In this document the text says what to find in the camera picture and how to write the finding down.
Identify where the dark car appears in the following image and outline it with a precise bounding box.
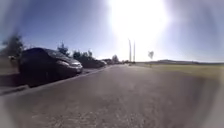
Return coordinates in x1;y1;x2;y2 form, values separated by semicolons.
16;47;84;86
78;58;108;70

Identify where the distant street lamp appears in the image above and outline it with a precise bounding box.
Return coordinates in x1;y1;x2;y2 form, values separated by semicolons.
127;38;132;64
133;40;137;64

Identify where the grey asphalt path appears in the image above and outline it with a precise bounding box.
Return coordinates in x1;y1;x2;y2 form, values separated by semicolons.
0;63;224;128

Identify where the distant tree line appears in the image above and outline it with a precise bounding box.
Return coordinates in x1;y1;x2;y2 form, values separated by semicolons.
139;59;224;65

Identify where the concrete kerb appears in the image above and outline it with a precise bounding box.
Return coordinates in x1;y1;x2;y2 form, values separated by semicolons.
0;64;114;98

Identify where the grass field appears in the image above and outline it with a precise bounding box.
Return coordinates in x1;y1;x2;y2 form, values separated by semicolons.
136;63;224;83

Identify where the row of trees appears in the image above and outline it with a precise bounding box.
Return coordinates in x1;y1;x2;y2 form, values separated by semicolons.
0;33;121;66

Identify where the asphalt car park ground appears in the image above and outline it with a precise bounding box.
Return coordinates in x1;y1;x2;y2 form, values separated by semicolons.
0;64;101;94

